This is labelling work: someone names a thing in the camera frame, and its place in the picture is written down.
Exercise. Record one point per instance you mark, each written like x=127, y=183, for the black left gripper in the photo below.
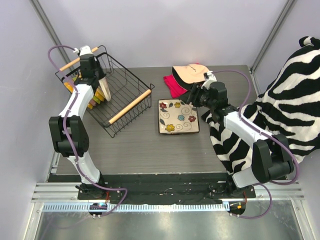
x=92, y=75

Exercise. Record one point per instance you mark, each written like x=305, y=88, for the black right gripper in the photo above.
x=192, y=92

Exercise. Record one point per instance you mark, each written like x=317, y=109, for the cream round plate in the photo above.
x=105, y=88

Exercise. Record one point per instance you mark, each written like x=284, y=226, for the cream flower square plate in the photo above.
x=176, y=117

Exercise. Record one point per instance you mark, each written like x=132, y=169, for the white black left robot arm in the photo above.
x=68, y=133

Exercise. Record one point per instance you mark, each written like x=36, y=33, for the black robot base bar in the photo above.
x=160, y=188

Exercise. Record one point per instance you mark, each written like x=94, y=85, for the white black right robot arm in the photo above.
x=271, y=158

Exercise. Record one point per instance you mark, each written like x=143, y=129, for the red folded cloth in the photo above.
x=175, y=89

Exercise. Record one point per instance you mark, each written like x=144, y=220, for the beige black bucket hat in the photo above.
x=190, y=74

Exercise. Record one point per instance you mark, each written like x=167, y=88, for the green dotted round plate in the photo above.
x=97, y=100

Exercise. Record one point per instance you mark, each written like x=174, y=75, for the pink dotted round plate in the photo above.
x=92, y=102

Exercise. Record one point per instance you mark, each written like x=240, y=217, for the zebra striped blanket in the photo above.
x=289, y=106

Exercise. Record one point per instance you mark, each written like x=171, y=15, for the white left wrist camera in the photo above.
x=84, y=50

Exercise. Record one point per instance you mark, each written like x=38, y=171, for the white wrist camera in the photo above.
x=84, y=50
x=209, y=78

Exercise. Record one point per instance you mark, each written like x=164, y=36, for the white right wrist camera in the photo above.
x=209, y=78

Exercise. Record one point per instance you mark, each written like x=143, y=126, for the black wire dish rack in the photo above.
x=130, y=95

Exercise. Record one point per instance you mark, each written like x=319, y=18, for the grey slotted cable duct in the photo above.
x=123, y=208

